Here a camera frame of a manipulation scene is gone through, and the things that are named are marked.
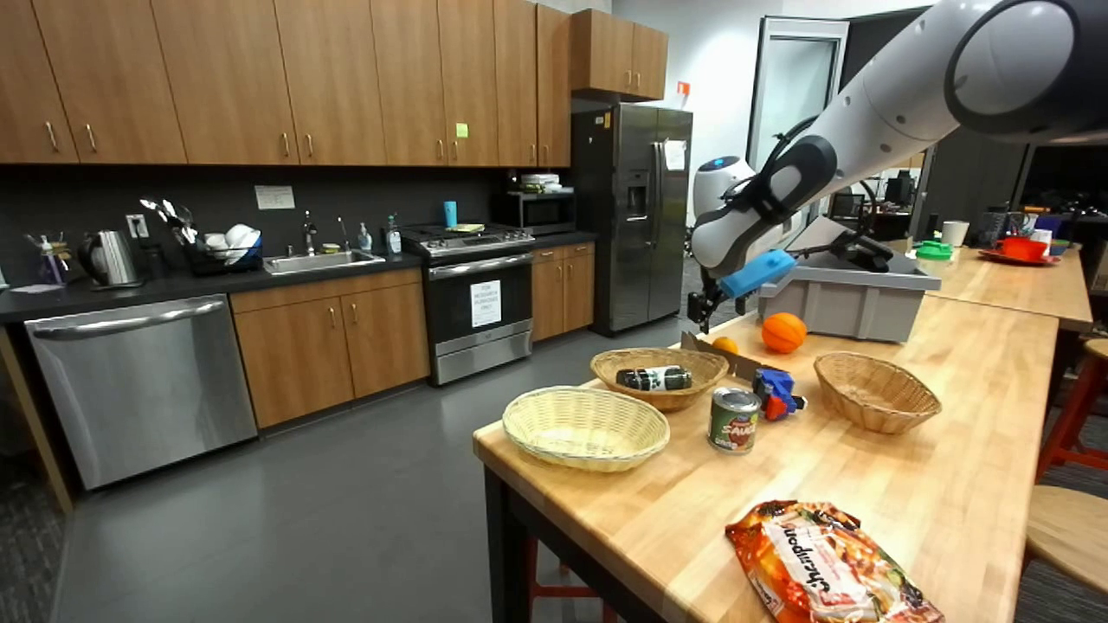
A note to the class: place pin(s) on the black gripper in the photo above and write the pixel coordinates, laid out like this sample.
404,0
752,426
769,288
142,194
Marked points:
714,288

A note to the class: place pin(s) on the orange fruit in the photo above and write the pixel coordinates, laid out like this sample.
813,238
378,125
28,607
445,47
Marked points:
725,345

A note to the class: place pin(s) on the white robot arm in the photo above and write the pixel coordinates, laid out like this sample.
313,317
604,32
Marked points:
903,107

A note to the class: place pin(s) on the dish rack with dishes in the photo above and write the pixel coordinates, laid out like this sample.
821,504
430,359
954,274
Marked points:
220,249

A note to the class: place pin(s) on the orange mini basketball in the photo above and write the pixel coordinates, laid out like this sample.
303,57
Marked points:
783,335

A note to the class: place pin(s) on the dark bottle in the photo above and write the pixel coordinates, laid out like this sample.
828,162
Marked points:
657,380

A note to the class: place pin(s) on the oval brown wicker basket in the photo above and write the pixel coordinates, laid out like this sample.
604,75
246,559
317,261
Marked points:
658,401

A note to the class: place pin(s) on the blue red toy block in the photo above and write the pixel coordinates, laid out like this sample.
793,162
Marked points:
778,395

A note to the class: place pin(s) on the metal tin can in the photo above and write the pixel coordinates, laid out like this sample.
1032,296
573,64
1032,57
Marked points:
736,419

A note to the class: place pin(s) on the stainless refrigerator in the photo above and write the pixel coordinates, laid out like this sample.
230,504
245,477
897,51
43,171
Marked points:
632,219

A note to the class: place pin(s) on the white round appliance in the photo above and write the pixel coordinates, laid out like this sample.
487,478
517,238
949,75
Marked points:
718,186

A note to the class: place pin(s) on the grey plastic bin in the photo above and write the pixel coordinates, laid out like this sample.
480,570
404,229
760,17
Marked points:
851,296

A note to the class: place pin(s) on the narrow wooden base cabinet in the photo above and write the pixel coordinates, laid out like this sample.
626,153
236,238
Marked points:
561,291

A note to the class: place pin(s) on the paper on refrigerator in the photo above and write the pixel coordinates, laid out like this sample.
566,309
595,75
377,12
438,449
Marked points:
674,153

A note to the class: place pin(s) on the pale yellow wicker basket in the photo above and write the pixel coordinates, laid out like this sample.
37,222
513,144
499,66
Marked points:
585,430

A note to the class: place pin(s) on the round brown wicker basket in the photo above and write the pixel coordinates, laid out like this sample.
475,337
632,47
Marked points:
879,395

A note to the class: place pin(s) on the stainless microwave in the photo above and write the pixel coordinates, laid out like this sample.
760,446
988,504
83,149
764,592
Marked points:
537,210

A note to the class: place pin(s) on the stack of plates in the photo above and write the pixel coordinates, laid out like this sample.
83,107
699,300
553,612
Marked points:
540,183

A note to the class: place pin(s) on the white paper notice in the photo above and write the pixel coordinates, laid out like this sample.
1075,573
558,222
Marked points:
487,304

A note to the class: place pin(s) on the green container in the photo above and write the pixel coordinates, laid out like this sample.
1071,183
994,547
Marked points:
935,252

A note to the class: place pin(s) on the stainless steel oven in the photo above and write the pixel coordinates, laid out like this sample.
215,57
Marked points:
480,312

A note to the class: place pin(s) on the white cup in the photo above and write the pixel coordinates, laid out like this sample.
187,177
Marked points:
957,232

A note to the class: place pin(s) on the wooden cabinet over refrigerator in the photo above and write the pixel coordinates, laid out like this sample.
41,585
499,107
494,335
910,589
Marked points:
618,55

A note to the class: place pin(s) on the orange snack bag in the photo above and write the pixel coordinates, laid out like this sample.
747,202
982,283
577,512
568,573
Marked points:
827,570

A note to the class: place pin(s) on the blue cup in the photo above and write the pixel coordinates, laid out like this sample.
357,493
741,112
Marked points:
452,212

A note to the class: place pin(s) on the green sticky note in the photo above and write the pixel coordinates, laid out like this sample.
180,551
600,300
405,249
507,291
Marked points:
462,129

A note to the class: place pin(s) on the red bowl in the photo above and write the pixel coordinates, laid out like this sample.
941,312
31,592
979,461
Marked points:
1023,252

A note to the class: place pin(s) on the red metal stool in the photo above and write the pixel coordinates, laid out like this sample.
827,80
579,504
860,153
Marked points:
558,592
1075,404

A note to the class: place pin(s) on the soap bottle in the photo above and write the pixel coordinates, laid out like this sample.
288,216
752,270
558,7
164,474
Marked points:
394,238

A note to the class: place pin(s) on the double door wooden base cabinet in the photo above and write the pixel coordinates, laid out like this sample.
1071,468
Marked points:
330,349

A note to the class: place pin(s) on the steel kitchen sink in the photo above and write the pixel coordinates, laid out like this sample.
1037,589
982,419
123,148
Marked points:
325,266

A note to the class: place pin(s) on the kitchen faucet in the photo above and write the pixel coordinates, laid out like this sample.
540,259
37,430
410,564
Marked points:
308,238

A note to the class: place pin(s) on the wooden stool seat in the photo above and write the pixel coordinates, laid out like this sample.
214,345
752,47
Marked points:
1068,530

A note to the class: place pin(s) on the stainless dishwasher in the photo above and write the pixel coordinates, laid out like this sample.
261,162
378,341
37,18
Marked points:
142,392

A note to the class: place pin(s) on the white electric kettle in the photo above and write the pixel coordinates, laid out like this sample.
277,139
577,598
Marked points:
111,261

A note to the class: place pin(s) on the utensil jar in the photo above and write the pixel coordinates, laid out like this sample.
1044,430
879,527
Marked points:
51,261

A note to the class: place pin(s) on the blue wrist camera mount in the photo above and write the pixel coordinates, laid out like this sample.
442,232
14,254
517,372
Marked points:
756,274

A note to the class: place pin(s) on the white door frame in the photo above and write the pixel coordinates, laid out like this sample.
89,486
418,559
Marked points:
799,87

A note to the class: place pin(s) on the white wall plate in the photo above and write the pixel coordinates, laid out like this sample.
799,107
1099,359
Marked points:
274,200

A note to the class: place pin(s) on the wooden wall cabinets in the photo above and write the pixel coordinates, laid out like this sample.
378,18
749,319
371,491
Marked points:
288,75

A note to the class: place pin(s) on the small wall outlet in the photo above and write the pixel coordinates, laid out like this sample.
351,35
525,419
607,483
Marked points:
135,228

